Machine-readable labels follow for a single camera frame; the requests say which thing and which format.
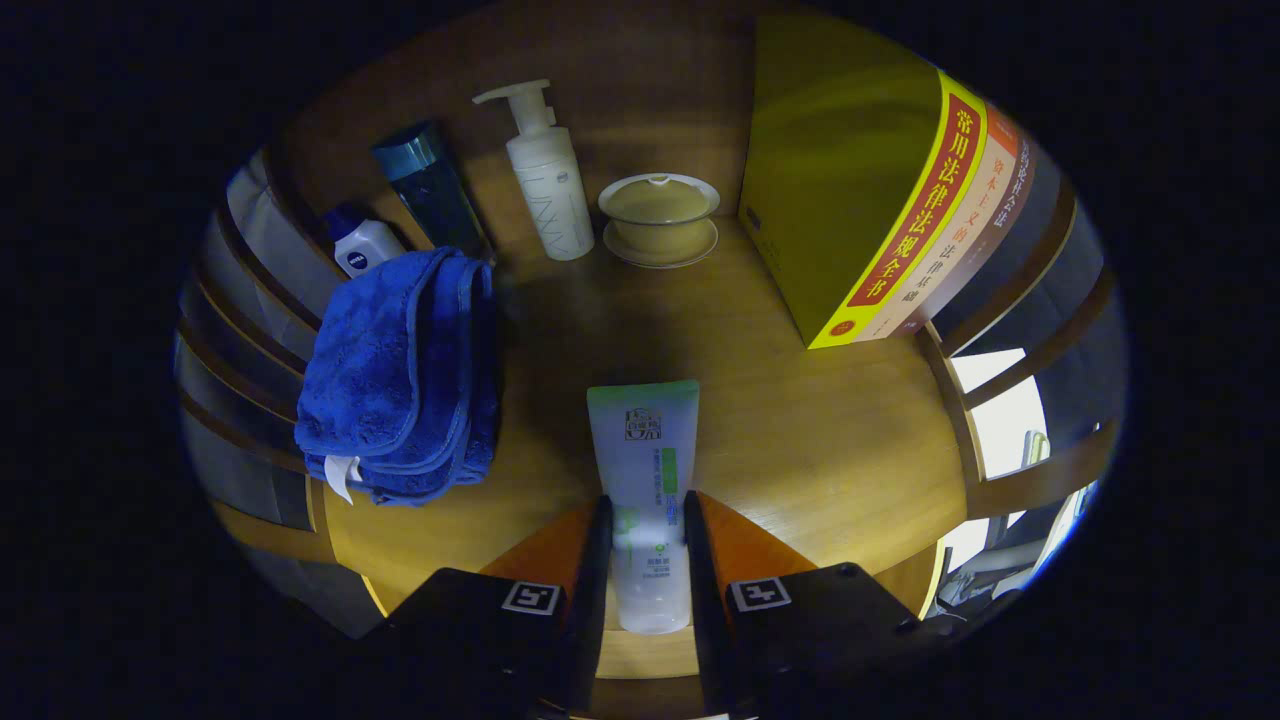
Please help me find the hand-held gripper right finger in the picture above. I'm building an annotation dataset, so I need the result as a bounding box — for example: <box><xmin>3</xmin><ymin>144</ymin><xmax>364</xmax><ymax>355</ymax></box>
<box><xmin>683</xmin><ymin>490</ymin><xmax>951</xmax><ymax>716</ymax></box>

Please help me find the yellow book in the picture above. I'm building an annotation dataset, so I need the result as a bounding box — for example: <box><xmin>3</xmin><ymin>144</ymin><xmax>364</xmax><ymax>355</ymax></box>
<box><xmin>738</xmin><ymin>12</ymin><xmax>989</xmax><ymax>350</ymax></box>

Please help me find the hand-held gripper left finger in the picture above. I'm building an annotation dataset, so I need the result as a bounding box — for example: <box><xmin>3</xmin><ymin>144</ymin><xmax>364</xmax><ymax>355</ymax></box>
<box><xmin>370</xmin><ymin>493</ymin><xmax>614</xmax><ymax>716</ymax></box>

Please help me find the blue towel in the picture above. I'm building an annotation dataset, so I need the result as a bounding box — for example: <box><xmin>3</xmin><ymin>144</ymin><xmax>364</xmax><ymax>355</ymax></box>
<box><xmin>295</xmin><ymin>247</ymin><xmax>501</xmax><ymax>508</ymax></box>

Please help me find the orange beige book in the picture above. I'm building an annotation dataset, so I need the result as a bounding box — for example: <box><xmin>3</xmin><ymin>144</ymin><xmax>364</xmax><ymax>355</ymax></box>
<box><xmin>855</xmin><ymin>100</ymin><xmax>1021</xmax><ymax>344</ymax></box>

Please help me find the small white blue-capped bottle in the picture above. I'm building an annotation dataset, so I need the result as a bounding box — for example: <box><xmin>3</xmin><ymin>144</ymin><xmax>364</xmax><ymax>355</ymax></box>
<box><xmin>322</xmin><ymin>203</ymin><xmax>409</xmax><ymax>278</ymax></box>

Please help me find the teal bottle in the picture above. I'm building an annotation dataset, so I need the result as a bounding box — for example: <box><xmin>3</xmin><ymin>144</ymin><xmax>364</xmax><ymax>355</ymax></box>
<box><xmin>372</xmin><ymin>122</ymin><xmax>493</xmax><ymax>263</ymax></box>

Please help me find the white pump bottle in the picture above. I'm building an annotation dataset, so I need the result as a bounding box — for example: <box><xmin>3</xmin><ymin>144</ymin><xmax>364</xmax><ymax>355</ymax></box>
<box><xmin>472</xmin><ymin>79</ymin><xmax>596</xmax><ymax>262</ymax></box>

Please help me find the white green cream tube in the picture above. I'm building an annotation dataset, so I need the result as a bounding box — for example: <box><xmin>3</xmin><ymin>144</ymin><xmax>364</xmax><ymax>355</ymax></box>
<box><xmin>586</xmin><ymin>379</ymin><xmax>701</xmax><ymax>635</ymax></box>

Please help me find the wooden cabinet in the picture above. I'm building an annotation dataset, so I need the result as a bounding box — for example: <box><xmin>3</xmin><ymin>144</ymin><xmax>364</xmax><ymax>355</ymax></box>
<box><xmin>180</xmin><ymin>0</ymin><xmax>1126</xmax><ymax>716</ymax></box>

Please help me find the beige lidded tea bowl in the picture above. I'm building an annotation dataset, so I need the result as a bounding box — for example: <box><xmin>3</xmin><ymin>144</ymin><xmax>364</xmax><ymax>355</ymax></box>
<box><xmin>598</xmin><ymin>172</ymin><xmax>721</xmax><ymax>269</ymax></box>

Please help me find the wooden countertop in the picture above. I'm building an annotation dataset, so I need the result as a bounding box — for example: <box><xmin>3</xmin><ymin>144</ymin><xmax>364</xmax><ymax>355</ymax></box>
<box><xmin>320</xmin><ymin>200</ymin><xmax>969</xmax><ymax>716</ymax></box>

